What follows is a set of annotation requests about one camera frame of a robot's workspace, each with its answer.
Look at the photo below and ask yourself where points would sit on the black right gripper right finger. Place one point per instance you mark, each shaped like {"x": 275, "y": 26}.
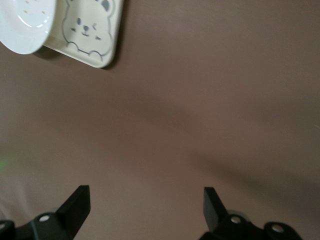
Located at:
{"x": 215, "y": 215}

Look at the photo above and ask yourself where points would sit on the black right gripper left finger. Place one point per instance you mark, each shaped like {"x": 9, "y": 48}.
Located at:
{"x": 75, "y": 212}

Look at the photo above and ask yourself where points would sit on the white round plate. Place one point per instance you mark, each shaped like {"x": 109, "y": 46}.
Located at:
{"x": 22, "y": 30}

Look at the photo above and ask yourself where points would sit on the cream bear print tray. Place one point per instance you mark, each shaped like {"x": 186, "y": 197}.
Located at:
{"x": 87, "y": 32}

